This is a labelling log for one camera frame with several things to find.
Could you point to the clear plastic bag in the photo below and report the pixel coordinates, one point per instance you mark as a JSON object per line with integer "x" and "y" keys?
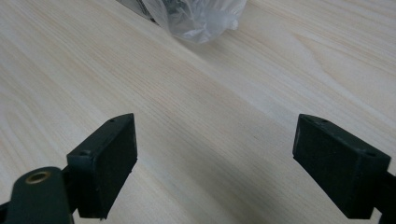
{"x": 199, "y": 18}

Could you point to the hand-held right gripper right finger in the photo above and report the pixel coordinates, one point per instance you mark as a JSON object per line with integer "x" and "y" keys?
{"x": 339, "y": 168}

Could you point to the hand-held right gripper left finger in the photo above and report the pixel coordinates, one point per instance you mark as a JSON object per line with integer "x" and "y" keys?
{"x": 102, "y": 168}

